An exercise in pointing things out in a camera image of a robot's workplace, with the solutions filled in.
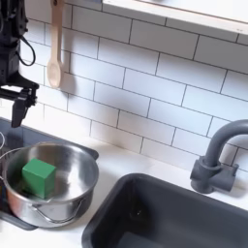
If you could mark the green block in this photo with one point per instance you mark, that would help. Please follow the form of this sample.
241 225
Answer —
38 177

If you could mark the black stove top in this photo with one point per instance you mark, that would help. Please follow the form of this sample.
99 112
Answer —
19 137

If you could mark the wooden spoon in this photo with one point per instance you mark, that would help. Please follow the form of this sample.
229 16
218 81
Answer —
55 71

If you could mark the steel pot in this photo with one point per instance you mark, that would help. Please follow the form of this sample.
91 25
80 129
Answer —
74 174

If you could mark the light wood shelf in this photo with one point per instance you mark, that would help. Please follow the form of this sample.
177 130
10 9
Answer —
180 14

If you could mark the dark grey sink basin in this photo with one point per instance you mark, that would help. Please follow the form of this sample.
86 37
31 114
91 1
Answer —
168 213

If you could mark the dark grey tap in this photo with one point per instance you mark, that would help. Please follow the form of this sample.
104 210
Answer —
210 171

